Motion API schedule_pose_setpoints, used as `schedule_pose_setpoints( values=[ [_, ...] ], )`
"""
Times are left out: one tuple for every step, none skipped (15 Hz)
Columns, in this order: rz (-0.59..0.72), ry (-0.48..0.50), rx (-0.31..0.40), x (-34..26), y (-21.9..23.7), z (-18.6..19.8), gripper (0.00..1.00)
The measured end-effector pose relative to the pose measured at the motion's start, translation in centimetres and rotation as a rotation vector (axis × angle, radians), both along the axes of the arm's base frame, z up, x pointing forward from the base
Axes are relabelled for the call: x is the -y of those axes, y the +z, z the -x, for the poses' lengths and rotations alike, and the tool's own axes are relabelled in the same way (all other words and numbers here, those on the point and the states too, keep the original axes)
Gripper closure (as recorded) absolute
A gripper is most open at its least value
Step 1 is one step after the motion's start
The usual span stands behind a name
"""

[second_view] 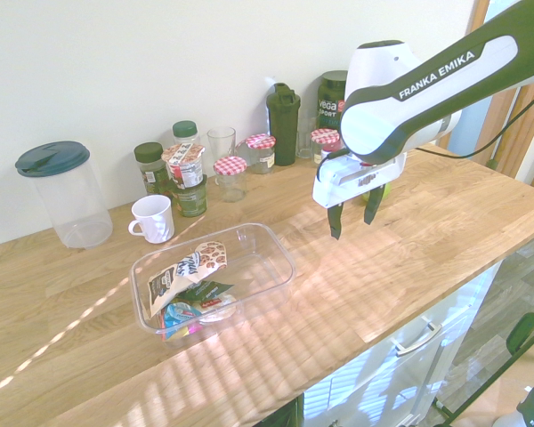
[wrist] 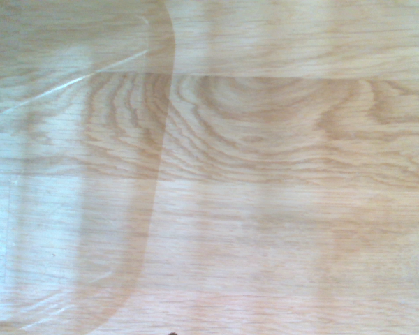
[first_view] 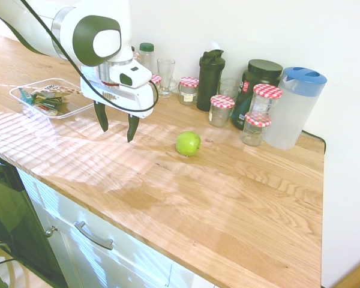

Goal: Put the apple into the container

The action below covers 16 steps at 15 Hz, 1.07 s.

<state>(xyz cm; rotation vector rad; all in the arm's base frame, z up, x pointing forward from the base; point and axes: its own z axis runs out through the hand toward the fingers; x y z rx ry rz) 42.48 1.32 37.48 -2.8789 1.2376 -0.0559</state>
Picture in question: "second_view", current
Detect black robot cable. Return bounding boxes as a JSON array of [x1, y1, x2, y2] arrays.
[[411, 82, 534, 159]]

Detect white ceramic mug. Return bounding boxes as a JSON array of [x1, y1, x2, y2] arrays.
[[127, 194, 176, 245]]

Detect small jar red checkered lid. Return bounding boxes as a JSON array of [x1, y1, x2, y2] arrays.
[[310, 127, 344, 168], [212, 156, 248, 204], [241, 133, 278, 175]]

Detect dark green plastic cup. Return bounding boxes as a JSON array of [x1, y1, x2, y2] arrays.
[[168, 175, 209, 219]]

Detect empty drinking glass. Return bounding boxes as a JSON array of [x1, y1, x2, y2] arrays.
[[206, 126, 238, 165]]

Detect clear plastic rectangular container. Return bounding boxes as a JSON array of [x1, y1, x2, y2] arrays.
[[129, 222, 297, 348]]

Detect silver drawer handle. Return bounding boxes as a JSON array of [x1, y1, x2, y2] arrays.
[[394, 316, 443, 357]]

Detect wooden door frame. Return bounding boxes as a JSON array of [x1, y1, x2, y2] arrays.
[[434, 0, 534, 179]]

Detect clear pitcher with teal lid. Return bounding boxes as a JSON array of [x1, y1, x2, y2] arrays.
[[14, 141, 114, 250]]

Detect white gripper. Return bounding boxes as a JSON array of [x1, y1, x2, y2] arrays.
[[311, 149, 409, 241]]

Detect Vega Sport protein tub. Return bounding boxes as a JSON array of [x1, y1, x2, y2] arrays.
[[316, 69, 350, 133]]

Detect cookie print snack wrapper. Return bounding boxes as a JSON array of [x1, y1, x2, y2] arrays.
[[148, 241, 229, 318]]

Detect red and white snack packet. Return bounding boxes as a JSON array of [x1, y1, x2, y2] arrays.
[[194, 294, 239, 324]]

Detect clear jar with green lid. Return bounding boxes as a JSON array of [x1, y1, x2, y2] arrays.
[[172, 120, 201, 148]]

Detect blue foil snack packet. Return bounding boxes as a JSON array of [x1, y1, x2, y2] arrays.
[[161, 300, 205, 331]]

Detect white cabinet drawer front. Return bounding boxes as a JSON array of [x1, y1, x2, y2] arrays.
[[302, 260, 504, 427]]

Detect spice jar with green cap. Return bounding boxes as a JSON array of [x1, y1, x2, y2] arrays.
[[133, 141, 169, 197]]

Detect green metal stand frame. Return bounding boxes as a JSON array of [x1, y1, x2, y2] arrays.
[[431, 312, 534, 427]]

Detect white yogurt cup foil lid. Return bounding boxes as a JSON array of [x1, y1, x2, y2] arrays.
[[160, 142, 206, 189]]

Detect dark green shaker bottle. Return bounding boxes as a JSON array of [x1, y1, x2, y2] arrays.
[[266, 82, 302, 167]]

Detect green snack packet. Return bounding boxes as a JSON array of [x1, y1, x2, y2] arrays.
[[179, 281, 236, 304]]

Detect green apple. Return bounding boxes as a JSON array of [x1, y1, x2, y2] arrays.
[[361, 181, 392, 204]]

